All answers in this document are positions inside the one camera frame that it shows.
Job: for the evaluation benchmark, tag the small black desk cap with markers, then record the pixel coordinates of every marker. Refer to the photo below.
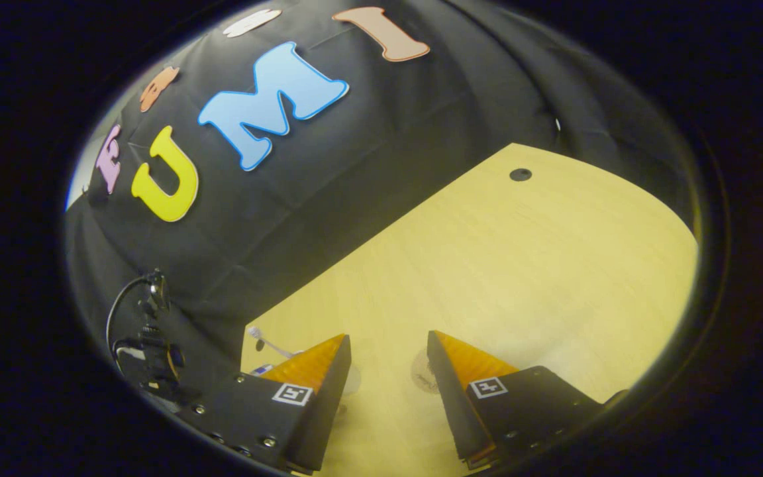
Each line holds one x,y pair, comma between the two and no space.
520,174

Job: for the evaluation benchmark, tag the pale pink toothbrush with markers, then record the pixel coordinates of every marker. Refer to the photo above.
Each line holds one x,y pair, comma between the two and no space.
269,343

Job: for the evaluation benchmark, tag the round cork coaster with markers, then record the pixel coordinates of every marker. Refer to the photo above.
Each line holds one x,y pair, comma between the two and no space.
420,374

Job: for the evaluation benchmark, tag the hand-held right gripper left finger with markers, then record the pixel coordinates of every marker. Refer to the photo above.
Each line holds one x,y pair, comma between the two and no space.
325,417

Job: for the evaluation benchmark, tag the light wooden desktop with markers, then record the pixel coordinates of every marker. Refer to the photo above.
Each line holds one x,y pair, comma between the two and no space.
520,278

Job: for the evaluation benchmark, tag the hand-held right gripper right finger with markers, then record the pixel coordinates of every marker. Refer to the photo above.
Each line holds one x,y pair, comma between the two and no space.
451,397

